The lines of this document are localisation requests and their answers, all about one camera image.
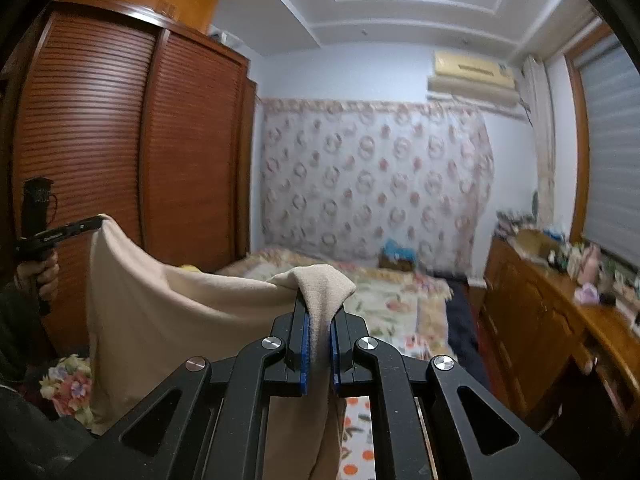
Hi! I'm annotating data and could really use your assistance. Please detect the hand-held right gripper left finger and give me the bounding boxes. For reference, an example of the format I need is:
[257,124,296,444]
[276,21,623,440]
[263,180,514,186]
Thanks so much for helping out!
[62,287,313,480]

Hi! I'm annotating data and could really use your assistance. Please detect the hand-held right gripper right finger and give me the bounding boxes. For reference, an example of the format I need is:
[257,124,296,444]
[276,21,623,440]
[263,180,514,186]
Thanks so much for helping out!
[329,310,581,480]

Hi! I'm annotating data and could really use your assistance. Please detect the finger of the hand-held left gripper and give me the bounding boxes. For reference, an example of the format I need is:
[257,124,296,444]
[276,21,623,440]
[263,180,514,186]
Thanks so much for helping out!
[55,216,107,246]

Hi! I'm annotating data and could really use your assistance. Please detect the beige printed t-shirt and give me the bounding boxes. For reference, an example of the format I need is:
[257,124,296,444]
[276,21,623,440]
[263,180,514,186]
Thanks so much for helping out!
[86,214,357,480]

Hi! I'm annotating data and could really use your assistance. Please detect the person's left forearm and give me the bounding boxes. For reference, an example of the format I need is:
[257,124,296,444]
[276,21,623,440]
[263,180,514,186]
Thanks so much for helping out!
[0,280,53,381]

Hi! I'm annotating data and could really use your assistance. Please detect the stack of folded clothes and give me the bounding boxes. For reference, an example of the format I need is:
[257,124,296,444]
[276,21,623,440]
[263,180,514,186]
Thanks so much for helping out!
[495,212,533,238]

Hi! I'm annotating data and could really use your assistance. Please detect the person's left hand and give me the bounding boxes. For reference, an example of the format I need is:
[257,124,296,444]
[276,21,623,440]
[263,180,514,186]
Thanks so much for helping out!
[15,251,60,303]

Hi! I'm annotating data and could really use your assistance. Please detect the orange fruit print bedsheet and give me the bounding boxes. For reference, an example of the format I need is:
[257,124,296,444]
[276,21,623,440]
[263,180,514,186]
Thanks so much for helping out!
[337,395,373,480]

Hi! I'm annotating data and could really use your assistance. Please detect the brown cardboard box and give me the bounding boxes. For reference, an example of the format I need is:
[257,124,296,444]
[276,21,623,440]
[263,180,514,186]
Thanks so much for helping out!
[378,255,418,273]

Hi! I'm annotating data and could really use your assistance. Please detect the brown louvred wardrobe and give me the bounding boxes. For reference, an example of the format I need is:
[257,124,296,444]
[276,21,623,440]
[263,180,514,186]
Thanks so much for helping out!
[0,0,258,361]

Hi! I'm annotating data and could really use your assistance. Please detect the teal crumpled cloth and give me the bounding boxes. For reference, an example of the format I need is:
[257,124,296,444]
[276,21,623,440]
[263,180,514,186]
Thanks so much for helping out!
[382,240,417,263]

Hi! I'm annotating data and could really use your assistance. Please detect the navy blue bedding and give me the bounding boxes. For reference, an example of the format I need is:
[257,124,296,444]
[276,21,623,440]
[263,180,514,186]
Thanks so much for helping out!
[440,275,493,391]

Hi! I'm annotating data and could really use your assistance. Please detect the pastel flowered cloth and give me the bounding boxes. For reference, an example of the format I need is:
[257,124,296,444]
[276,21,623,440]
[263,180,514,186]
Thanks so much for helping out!
[39,354,96,428]

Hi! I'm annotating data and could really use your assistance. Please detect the long wooden cabinet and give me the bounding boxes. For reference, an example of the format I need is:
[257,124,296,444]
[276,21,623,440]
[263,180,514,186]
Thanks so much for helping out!
[480,235,640,441]

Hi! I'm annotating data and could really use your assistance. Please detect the person's dark clothing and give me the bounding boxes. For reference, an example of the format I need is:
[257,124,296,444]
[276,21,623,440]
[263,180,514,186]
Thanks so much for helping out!
[0,385,111,480]

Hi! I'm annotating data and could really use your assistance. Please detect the open cardboard box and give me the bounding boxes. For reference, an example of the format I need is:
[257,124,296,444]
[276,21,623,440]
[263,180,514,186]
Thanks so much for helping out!
[510,230,556,261]

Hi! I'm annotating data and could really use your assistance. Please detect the row of cosmetic bottles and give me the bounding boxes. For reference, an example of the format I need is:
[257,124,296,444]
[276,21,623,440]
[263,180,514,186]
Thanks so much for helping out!
[547,240,583,276]

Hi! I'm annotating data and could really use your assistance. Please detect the pink bottle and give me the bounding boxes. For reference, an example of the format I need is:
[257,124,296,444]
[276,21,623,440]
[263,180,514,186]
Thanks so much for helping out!
[580,242,603,283]

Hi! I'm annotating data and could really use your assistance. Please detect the cream window curtain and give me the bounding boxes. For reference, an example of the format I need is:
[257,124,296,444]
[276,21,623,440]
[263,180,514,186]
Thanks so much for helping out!
[520,55,558,216]

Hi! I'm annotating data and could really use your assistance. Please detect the grey window blind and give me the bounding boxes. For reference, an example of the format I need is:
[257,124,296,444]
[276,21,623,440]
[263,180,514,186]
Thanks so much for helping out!
[577,35,640,281]

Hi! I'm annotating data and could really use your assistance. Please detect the circle patterned wall curtain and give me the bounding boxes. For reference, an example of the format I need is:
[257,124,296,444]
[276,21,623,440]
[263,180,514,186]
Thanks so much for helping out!
[260,97,496,271]

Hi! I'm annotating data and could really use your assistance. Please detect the wooden window frame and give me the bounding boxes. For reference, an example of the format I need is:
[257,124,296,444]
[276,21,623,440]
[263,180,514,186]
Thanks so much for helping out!
[564,25,616,246]

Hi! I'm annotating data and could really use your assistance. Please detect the wall air conditioner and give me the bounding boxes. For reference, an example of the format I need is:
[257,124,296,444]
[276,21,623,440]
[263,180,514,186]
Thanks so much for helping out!
[426,50,521,111]

